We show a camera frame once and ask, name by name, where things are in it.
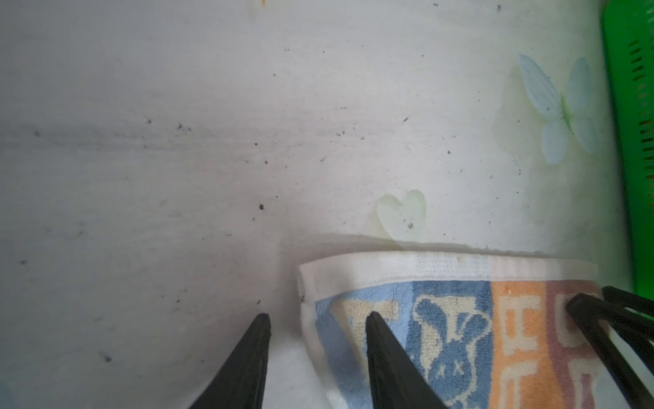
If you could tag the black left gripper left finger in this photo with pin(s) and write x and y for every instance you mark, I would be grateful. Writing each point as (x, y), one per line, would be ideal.
(240, 383)

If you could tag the printed cream towel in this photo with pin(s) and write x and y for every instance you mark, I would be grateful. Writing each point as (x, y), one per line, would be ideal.
(484, 331)

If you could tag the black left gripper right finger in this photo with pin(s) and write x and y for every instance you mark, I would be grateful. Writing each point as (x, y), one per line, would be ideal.
(395, 381)

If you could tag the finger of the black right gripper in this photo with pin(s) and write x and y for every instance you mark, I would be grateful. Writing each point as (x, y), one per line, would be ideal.
(589, 313)
(625, 299)

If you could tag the green plastic basket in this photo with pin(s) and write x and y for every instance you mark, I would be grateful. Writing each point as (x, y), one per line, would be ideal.
(628, 38)

